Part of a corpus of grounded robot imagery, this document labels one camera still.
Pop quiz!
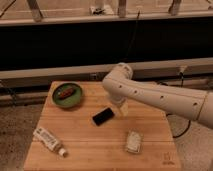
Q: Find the brown food piece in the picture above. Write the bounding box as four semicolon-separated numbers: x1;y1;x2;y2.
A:
59;88;75;99

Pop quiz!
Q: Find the black cable on floor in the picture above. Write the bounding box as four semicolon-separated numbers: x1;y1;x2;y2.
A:
165;71;193;139

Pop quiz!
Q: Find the black eraser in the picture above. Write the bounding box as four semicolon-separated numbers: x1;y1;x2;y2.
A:
92;108;115;126

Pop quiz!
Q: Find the green plate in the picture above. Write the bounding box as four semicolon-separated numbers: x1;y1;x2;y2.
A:
52;82;83;108

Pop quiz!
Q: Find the white tube with cap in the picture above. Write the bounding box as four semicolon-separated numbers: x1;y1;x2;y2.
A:
33;127;68;157

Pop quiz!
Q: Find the black hanging cable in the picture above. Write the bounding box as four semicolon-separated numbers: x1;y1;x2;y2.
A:
116;9;141;73

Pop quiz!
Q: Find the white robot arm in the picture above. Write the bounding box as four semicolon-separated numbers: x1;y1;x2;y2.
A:
102;63;213;129

